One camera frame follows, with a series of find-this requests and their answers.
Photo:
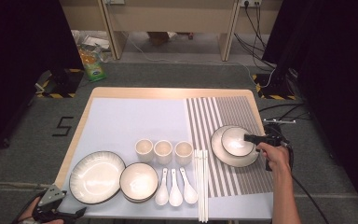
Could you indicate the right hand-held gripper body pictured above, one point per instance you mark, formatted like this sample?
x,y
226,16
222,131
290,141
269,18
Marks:
x,y
275,133

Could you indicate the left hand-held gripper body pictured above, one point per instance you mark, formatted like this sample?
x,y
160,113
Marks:
x,y
51,197

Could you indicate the white bowl dark rim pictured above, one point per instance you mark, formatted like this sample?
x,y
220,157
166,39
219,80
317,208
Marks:
x,y
139,182
138,201
234,141

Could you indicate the white plate dark rim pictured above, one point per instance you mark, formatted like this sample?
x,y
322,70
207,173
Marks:
x,y
96,177
230,160

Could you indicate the white ceramic cup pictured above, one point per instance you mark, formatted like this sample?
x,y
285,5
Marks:
x,y
183,150
144,146
163,148

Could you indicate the bundle of white chopsticks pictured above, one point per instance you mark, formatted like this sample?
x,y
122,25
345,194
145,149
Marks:
x,y
201,186

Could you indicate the white ceramic spoon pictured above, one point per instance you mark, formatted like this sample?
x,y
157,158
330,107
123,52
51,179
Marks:
x,y
175,196
161,196
189,194

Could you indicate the person's right hand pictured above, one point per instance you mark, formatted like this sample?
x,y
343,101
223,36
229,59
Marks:
x,y
276,157

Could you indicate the person's left hand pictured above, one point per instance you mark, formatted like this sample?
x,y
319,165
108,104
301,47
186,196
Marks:
x,y
29,214

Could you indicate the black stand base hazard tape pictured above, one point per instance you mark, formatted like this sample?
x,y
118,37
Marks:
x,y
63,82
273,85

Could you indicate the striped grey placemat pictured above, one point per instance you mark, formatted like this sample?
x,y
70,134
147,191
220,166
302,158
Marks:
x,y
230,180

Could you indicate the black curtain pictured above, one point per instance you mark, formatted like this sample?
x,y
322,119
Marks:
x,y
12,62
338,77

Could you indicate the pale blue table mat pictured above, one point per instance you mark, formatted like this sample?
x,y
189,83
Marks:
x,y
130,121

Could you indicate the green orange snack bag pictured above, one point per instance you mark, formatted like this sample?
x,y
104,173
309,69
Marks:
x,y
93,67

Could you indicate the cardboard box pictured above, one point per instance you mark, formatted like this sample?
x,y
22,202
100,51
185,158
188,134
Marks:
x,y
158,37

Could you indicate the beige desk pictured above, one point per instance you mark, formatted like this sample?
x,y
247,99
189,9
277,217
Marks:
x,y
167,15

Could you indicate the clear plastic bags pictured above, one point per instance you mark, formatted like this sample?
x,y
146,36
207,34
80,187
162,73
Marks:
x,y
90,39

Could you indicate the white wall socket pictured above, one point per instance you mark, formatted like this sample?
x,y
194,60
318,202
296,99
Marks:
x,y
250,2

